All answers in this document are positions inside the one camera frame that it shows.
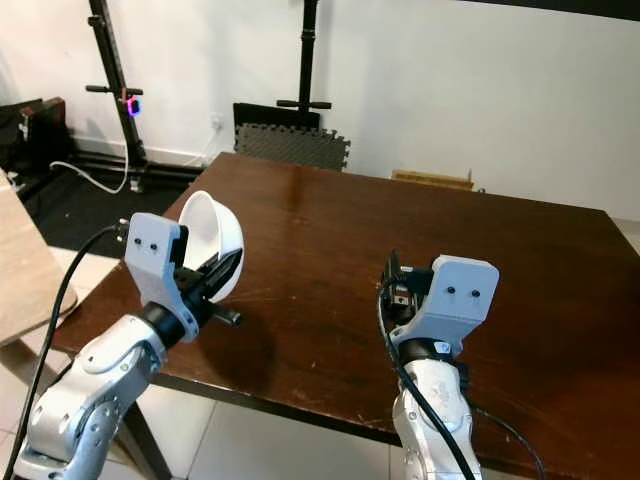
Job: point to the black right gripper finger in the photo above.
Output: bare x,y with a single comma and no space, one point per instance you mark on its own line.
390,275

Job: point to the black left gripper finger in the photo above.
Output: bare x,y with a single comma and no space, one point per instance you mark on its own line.
228,286
208,272

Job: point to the white ceramic bowl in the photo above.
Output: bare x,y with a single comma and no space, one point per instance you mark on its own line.
220,225

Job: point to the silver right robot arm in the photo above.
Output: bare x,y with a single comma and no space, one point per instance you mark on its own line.
435,420

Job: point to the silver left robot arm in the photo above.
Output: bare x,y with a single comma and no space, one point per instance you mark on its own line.
95,400

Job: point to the tan wooden board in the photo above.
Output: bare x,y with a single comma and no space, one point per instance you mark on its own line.
435,180

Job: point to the black foam puzzle mat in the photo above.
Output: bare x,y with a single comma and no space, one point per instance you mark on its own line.
290,145

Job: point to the light wood-grain table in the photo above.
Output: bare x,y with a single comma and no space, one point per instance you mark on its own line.
30,280

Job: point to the small glowing tracker device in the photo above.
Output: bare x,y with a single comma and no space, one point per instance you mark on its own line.
133,103

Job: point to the black bag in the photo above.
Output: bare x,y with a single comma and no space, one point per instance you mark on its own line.
30,130

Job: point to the black pole stand with device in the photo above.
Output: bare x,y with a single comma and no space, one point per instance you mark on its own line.
112,60

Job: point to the plain black pole stand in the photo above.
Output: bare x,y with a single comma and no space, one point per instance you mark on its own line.
308,50

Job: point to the light blue right wrist camera mount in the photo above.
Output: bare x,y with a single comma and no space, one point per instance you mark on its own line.
455,295

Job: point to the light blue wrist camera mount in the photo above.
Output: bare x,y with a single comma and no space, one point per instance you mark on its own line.
455,295
150,255

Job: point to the light blue left wrist camera mount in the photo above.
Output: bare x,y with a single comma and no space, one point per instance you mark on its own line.
150,255

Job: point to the white wall outlet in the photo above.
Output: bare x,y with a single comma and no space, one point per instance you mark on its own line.
216,122

